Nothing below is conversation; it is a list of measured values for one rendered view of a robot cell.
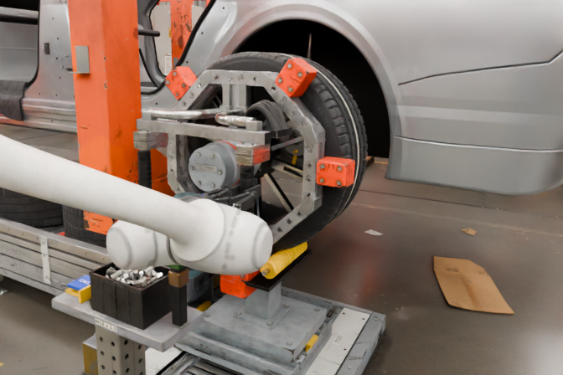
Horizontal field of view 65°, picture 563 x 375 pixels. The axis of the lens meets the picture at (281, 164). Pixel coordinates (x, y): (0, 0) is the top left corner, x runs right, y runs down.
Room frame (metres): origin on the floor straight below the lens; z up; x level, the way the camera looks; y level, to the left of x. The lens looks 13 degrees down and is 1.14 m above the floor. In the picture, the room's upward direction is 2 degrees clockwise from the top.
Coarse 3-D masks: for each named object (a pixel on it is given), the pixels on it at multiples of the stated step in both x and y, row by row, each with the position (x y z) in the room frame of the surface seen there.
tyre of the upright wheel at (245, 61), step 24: (312, 96) 1.30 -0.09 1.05; (336, 96) 1.35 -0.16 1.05; (336, 120) 1.27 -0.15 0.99; (360, 120) 1.44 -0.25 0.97; (336, 144) 1.27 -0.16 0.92; (360, 144) 1.38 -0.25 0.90; (360, 168) 1.39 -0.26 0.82; (336, 192) 1.26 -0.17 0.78; (312, 216) 1.29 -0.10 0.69; (336, 216) 1.37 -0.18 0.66; (288, 240) 1.33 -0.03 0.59
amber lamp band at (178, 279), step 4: (168, 272) 1.06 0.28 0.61; (172, 272) 1.05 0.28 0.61; (184, 272) 1.06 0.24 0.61; (188, 272) 1.07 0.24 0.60; (168, 276) 1.06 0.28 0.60; (172, 276) 1.05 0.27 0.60; (176, 276) 1.04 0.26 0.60; (180, 276) 1.04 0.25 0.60; (184, 276) 1.06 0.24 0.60; (188, 276) 1.07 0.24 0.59; (168, 280) 1.06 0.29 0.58; (172, 280) 1.05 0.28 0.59; (176, 280) 1.04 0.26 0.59; (180, 280) 1.04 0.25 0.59; (184, 280) 1.06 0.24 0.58; (188, 280) 1.07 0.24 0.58; (172, 284) 1.05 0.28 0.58; (176, 284) 1.05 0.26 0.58; (180, 284) 1.04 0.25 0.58; (184, 284) 1.06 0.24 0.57
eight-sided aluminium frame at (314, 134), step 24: (216, 72) 1.36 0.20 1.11; (240, 72) 1.32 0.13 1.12; (264, 72) 1.28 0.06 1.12; (192, 96) 1.40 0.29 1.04; (288, 96) 1.25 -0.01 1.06; (168, 120) 1.44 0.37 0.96; (312, 120) 1.26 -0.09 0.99; (168, 144) 1.44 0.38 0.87; (312, 144) 1.21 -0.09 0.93; (168, 168) 1.45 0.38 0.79; (312, 168) 1.21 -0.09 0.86; (192, 192) 1.45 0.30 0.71; (312, 192) 1.21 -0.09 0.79; (288, 216) 1.24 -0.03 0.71
